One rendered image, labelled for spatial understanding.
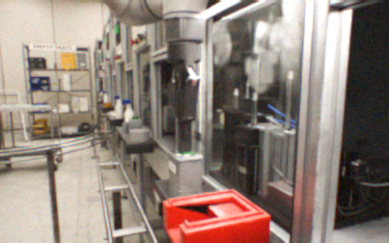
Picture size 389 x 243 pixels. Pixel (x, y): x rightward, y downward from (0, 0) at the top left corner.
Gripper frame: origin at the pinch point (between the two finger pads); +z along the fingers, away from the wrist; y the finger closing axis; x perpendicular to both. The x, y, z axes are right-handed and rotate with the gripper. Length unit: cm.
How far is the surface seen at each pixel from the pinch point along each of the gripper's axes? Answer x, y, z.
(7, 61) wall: 189, 703, -65
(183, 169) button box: 1.6, -3.9, 6.3
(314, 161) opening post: -10.5, -27.8, -0.5
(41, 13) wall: 109, 703, -177
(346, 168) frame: -27.4, -19.7, 4.8
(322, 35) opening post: -10.5, -27.9, -18.7
